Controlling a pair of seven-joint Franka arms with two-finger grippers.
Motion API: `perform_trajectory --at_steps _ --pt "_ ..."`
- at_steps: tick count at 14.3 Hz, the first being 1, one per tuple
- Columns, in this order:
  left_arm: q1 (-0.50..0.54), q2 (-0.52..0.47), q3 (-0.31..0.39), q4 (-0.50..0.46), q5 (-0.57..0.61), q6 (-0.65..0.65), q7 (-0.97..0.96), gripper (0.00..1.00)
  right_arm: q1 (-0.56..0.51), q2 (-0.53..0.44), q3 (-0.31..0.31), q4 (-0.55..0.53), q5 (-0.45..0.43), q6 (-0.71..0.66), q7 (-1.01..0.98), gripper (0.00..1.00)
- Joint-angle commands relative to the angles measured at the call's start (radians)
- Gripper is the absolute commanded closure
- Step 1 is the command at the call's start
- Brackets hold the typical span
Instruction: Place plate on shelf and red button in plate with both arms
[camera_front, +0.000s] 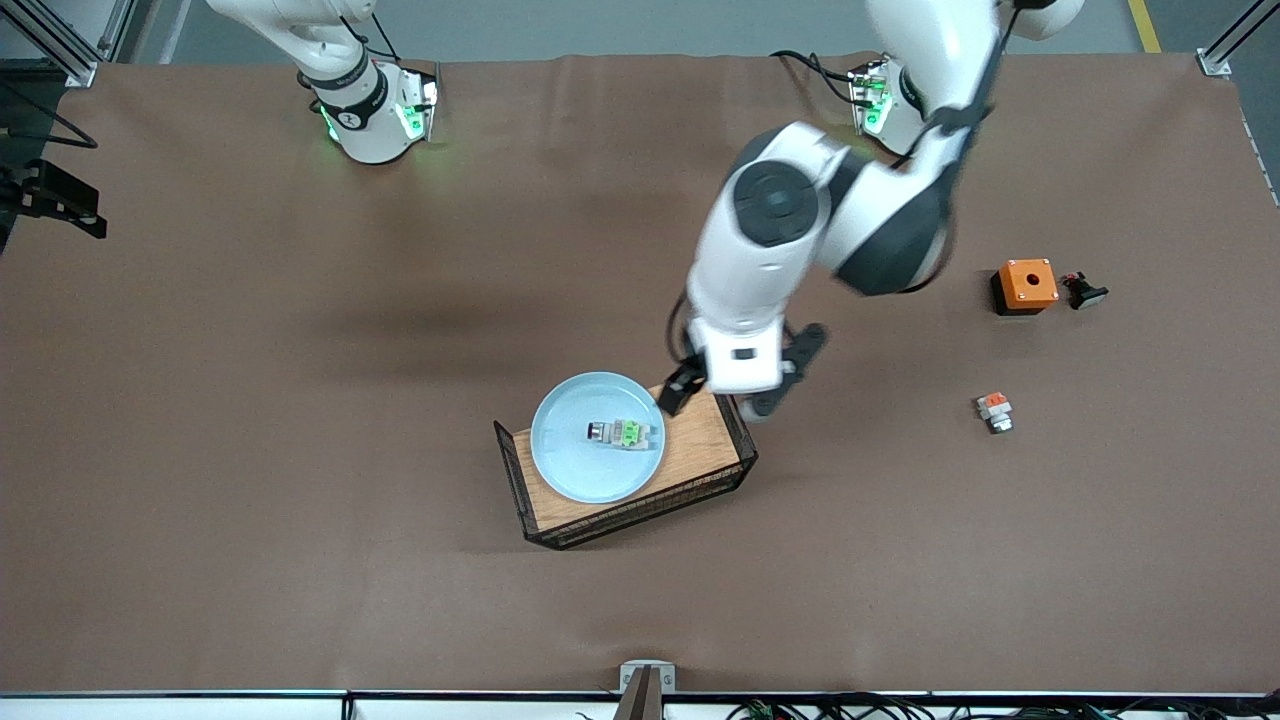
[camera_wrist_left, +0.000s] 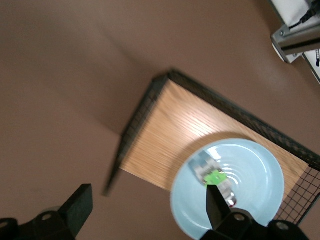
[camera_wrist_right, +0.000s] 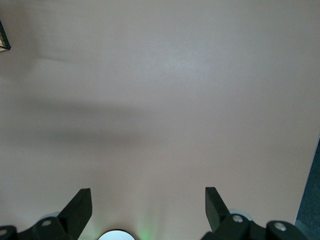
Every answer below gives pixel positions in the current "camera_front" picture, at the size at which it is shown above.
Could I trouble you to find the red button with green block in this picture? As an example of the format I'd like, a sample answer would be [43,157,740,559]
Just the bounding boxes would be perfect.
[586,418,657,452]

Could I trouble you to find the light blue round plate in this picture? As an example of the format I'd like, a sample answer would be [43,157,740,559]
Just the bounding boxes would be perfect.
[530,372,669,506]

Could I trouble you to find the orange button box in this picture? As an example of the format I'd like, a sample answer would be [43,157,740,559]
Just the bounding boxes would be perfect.
[991,259,1061,318]

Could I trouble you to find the black push button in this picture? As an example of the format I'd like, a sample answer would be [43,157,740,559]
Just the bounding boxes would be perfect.
[1061,271,1111,312]

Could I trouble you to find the brown table cloth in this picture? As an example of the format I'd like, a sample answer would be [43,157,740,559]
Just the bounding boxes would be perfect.
[0,52,1280,694]

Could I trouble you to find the wooden tray with wire sides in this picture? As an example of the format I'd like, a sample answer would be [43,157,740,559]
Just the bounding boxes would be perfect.
[493,384,760,552]

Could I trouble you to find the diagonal aluminium frame strut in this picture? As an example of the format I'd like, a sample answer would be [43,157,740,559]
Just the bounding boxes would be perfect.
[0,0,102,89]
[1198,0,1280,79]

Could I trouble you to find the upright aluminium frame strut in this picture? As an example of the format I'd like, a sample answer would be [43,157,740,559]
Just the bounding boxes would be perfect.
[95,0,138,62]

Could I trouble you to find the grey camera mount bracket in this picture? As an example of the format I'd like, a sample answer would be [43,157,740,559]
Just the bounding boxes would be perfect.
[618,660,677,720]

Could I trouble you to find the black arm base cable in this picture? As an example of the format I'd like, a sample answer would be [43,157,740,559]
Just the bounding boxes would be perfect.
[769,49,863,107]

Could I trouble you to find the tangled black cable bundle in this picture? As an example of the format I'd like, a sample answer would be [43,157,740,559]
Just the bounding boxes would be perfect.
[725,693,1280,720]

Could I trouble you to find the white table edge rail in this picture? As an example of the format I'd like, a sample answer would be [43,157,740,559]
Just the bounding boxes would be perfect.
[0,690,1280,720]

